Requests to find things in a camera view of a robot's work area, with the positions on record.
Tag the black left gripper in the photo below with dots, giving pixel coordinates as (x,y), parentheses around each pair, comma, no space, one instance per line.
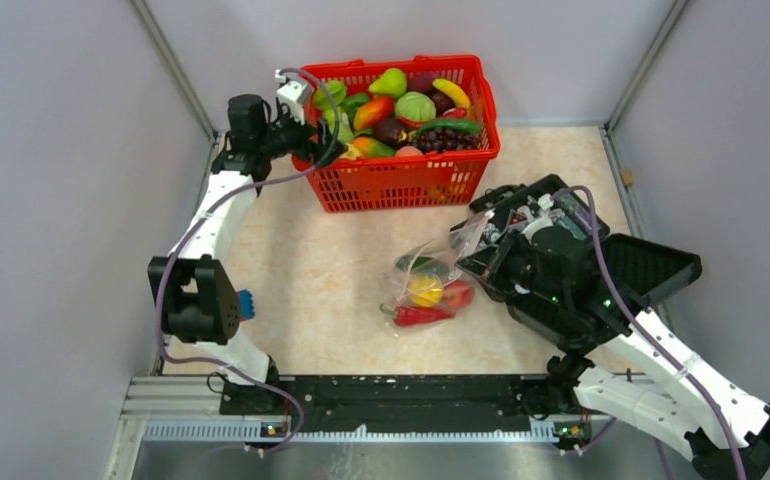
(324,150)

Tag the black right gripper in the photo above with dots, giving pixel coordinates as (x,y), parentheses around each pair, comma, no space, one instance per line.
(488,263)

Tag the red apple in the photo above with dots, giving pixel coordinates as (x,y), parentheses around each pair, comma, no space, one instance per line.
(458,295)

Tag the small dark green cucumber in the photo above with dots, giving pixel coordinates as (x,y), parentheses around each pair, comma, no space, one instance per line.
(424,266)

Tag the yellow apple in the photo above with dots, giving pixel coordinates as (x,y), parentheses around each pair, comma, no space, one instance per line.
(425,291)

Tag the clear zip top bag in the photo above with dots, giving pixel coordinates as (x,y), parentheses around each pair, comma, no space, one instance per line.
(448,246)

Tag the red chili pepper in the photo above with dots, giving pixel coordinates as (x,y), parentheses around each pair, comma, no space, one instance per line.
(408,316)

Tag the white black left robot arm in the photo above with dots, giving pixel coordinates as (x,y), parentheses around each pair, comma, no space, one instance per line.
(195,301)

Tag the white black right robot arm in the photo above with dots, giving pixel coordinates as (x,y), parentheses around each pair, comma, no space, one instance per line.
(618,357)

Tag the green cabbage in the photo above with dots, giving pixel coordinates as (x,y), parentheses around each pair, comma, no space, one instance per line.
(343,132)

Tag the black open tool case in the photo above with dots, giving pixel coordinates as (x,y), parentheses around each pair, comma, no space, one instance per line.
(587,280)

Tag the orange green mango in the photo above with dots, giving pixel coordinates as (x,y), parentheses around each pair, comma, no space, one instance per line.
(372,112)

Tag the green pear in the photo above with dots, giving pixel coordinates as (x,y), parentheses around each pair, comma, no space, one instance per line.
(392,83)

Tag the red plastic shopping basket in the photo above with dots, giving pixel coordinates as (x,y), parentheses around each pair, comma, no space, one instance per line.
(449,178)

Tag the dark purple grape bunch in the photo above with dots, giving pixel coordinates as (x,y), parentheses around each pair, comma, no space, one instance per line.
(440,140)

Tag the yellow banana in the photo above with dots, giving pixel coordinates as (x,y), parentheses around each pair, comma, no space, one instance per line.
(453,91)

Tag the red blue toy block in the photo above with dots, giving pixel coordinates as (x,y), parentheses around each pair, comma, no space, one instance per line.
(246,302)

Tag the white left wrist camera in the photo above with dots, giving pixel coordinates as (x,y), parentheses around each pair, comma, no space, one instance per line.
(292,93)

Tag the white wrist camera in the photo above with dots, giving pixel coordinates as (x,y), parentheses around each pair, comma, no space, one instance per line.
(292,93)
(538,217)

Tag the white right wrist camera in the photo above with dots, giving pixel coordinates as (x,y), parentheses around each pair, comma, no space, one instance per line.
(538,217)

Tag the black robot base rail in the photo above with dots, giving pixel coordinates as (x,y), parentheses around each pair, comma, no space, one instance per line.
(415,406)

